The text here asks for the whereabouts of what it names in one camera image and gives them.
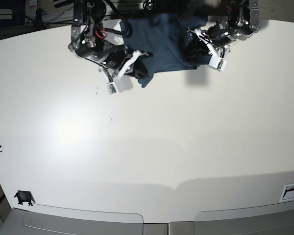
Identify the blue T-shirt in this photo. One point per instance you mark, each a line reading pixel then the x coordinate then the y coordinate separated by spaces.
pixel 166 38

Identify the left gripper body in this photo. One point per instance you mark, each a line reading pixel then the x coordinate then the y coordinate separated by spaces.
pixel 219 35

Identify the grey chair right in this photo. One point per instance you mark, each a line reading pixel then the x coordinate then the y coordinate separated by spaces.
pixel 274 219

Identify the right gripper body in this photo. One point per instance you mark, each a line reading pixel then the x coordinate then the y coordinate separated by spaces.
pixel 113 57

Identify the grey chair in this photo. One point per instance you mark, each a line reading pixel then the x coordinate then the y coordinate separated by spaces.
pixel 20 222
pixel 274 219

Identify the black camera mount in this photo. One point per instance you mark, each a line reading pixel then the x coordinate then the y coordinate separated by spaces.
pixel 189 9

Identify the white label plate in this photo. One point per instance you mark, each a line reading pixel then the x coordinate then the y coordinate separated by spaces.
pixel 287 193

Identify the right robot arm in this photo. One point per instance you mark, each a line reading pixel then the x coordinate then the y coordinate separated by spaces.
pixel 88 41

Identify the black clamp bracket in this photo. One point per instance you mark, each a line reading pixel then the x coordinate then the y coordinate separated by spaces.
pixel 24 197

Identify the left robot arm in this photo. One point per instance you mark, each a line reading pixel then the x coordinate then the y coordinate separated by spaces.
pixel 241 22

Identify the grey chair left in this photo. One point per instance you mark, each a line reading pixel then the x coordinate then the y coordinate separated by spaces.
pixel 20 222

